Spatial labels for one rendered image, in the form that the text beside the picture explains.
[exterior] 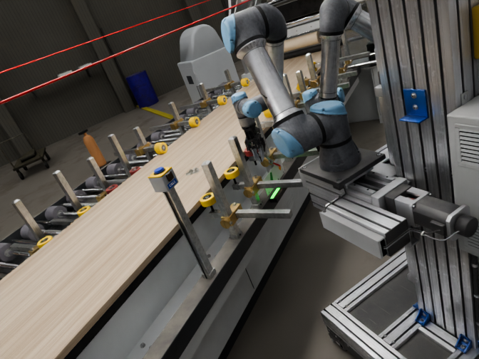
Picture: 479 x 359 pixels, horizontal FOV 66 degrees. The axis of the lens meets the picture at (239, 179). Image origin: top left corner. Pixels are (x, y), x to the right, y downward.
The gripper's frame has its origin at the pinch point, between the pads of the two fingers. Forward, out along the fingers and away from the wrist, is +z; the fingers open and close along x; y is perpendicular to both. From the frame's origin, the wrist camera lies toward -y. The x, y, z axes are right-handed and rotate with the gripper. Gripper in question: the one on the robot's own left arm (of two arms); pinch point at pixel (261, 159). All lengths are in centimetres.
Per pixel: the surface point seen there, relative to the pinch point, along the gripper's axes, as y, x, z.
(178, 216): 53, -27, -8
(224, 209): 28.3, -17.8, 7.4
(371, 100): -246, 86, 72
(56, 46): -726, -556, -115
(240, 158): 5.0, -8.6, -5.1
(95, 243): 38, -82, 5
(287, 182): 7.4, 10.3, 12.7
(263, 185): 2.6, -2.9, 13.7
